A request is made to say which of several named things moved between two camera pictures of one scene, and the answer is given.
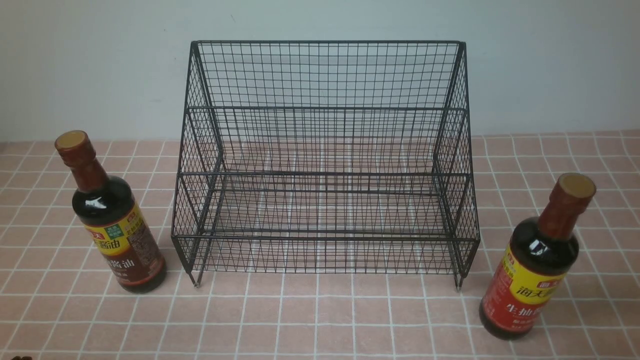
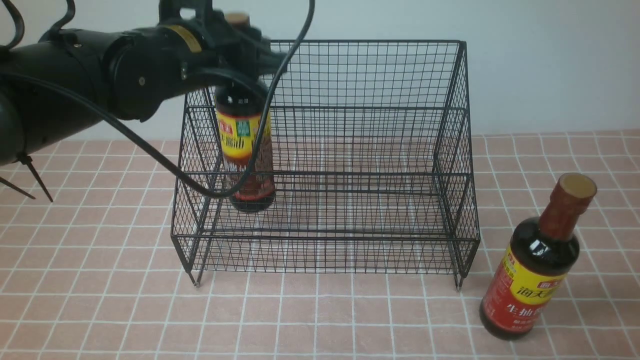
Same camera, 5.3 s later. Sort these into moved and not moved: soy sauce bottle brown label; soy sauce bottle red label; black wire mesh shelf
Moved: soy sauce bottle brown label
Not moved: black wire mesh shelf; soy sauce bottle red label
